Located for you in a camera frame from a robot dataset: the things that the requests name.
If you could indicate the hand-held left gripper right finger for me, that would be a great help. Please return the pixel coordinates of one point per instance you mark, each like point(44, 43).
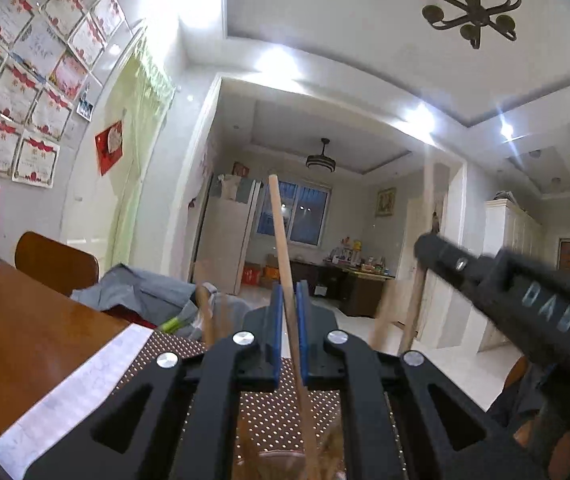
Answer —
point(301, 320)

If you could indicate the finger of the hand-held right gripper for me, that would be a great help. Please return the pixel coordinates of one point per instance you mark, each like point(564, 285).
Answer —
point(457, 265)

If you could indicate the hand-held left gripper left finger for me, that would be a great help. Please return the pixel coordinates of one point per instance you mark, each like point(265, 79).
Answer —
point(276, 320)

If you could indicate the pink cylindrical cup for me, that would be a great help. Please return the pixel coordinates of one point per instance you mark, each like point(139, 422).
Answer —
point(275, 465)

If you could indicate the person's right hand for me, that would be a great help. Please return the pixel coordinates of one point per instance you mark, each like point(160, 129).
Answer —
point(567, 455)

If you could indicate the orange cardboard box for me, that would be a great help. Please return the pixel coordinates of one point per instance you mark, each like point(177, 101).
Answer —
point(271, 272)

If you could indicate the brown door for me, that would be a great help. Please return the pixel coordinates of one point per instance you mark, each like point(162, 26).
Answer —
point(569, 257)

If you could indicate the red cardboard box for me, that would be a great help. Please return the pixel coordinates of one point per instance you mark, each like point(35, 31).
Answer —
point(251, 275)

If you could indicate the white cabinet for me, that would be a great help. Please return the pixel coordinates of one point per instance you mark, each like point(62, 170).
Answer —
point(515, 260)

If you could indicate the dark wooden desk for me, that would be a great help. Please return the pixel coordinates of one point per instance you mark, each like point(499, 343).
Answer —
point(360, 290)

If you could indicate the clutter of small desk items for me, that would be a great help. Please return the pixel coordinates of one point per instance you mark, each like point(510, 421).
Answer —
point(355, 257)

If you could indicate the brown polka-dot tablecloth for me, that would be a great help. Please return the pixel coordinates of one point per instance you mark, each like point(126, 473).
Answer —
point(265, 410)

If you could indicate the white refrigerator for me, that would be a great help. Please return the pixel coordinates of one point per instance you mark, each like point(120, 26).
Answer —
point(225, 240)

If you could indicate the dark grey garment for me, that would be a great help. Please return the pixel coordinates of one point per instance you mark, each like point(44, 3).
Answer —
point(520, 400)

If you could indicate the window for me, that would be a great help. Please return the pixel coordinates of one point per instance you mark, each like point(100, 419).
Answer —
point(305, 215)

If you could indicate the grey jacket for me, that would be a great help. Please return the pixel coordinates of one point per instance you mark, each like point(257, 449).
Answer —
point(140, 290)

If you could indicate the ceiling fan lamp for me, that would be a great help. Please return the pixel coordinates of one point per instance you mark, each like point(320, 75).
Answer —
point(320, 162)

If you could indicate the green curtain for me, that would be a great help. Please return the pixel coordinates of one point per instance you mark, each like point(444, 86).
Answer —
point(140, 160)

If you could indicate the white paper table liner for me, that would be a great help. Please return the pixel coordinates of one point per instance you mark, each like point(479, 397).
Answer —
point(65, 400)

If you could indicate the brown wooden chair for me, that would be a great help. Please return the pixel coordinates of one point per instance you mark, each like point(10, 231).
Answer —
point(50, 260)

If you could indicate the black chandelier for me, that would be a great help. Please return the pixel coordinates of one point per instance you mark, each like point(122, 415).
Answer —
point(467, 5)

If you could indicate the framed wall picture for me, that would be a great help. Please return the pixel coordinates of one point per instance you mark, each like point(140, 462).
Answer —
point(385, 202)

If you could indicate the red wall poster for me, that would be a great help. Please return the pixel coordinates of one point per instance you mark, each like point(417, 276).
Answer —
point(110, 145)

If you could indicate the small wall photo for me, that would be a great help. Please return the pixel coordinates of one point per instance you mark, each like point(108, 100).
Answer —
point(85, 107)

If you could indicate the wall of award certificates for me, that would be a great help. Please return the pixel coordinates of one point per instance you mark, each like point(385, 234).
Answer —
point(15, 85)

